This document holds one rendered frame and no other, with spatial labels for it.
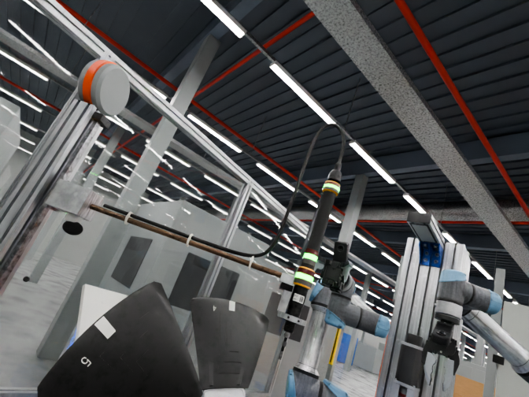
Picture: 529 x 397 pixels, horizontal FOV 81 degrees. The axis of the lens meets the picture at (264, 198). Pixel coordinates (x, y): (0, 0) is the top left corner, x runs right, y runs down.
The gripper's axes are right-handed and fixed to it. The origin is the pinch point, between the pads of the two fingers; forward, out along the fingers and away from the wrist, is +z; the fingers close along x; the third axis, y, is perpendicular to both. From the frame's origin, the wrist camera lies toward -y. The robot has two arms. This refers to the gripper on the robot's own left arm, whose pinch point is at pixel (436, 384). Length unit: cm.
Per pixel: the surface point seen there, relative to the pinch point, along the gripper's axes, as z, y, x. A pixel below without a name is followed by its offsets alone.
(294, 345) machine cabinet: 32, 357, 231
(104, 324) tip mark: 8, -87, 37
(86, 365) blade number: 14, -88, 36
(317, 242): -22, -52, 24
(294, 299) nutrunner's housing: -7, -52, 25
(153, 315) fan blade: 5, -80, 35
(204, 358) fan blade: 12, -58, 40
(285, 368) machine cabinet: 66, 353, 232
